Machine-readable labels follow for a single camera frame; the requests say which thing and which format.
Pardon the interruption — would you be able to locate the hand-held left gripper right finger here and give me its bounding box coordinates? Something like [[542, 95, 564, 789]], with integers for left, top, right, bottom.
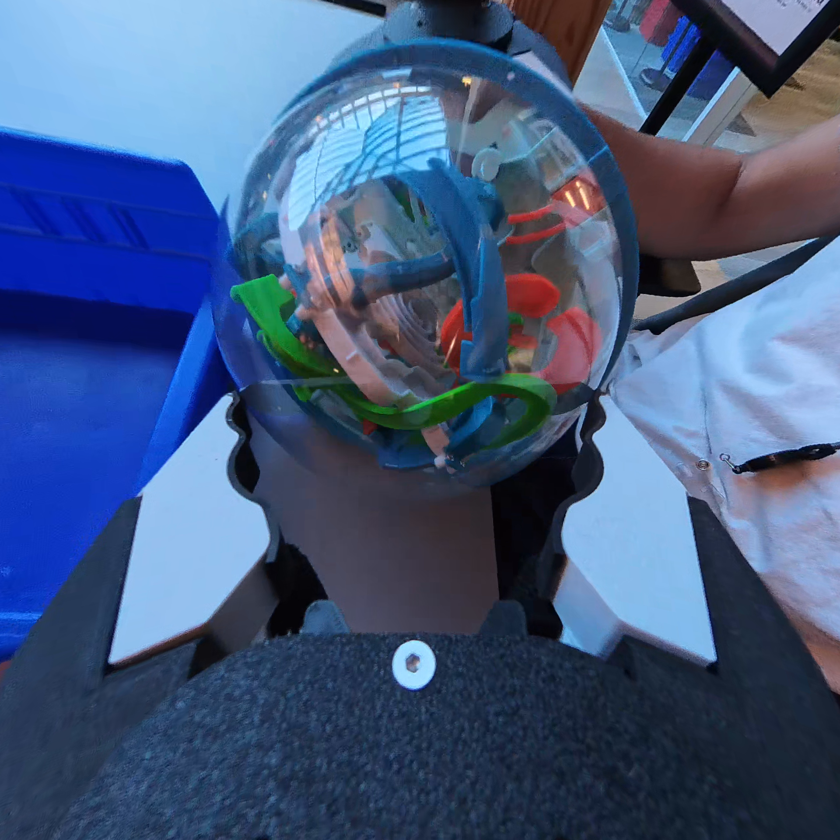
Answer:
[[537, 392, 718, 662]]

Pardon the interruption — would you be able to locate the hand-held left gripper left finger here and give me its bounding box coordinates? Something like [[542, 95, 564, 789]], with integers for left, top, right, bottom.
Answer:
[[107, 392, 283, 665]]

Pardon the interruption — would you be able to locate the blue plastic bin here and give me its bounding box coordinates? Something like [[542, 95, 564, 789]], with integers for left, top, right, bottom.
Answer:
[[0, 125, 232, 660]]

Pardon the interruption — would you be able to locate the clear plastic maze ball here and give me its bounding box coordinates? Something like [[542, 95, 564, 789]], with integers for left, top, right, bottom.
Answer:
[[210, 38, 641, 488]]

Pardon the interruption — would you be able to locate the person's right forearm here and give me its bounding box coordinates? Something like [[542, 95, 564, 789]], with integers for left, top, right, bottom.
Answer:
[[577, 104, 840, 261]]

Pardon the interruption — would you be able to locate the black office chair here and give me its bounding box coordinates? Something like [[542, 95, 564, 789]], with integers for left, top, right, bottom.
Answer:
[[631, 235, 840, 333]]

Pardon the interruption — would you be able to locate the wooden post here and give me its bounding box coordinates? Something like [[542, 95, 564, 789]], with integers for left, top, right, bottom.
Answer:
[[511, 0, 613, 83]]

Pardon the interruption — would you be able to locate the black lanyard strap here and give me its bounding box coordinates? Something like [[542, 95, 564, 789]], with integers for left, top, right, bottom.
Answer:
[[718, 442, 840, 475]]

